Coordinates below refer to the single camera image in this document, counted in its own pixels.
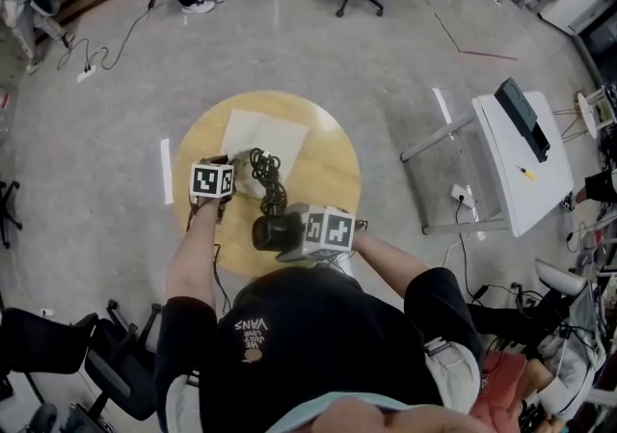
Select round wooden table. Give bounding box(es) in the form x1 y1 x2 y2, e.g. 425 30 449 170
173 91 362 277

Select white floor socket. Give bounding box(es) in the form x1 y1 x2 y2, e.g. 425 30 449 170
450 183 476 208

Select white cloth pouch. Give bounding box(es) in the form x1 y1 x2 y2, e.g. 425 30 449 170
220 108 310 199

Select person's light blue face mask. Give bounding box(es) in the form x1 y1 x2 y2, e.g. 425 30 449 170
279 394 411 433

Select dark teal flat box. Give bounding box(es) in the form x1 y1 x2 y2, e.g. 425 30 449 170
494 77 540 133

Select white desk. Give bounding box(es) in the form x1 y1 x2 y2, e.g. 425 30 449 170
399 91 576 238

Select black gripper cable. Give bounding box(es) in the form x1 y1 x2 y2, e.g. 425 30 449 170
312 247 358 274
186 199 232 316

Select white round side table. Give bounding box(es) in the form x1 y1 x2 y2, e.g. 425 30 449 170
551 87 617 141

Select person's left forearm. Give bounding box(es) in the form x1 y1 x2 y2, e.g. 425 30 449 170
165 197 232 311

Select person's light grey shorts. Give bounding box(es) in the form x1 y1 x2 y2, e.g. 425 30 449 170
426 337 482 416

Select person's black t-shirt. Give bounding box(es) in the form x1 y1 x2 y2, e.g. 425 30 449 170
153 266 483 433

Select black hair dryer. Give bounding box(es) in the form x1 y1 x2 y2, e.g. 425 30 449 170
249 147 309 253

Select person's right forearm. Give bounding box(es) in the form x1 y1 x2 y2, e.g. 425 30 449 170
351 228 430 300

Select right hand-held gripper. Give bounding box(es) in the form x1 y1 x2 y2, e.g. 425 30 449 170
275 202 358 263

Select person's face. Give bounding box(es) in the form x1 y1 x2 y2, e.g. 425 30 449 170
312 396 493 433

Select black floor cable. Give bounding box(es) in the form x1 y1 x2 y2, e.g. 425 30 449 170
56 0 158 71

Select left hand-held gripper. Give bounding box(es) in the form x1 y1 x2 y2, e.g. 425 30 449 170
189 154 241 202

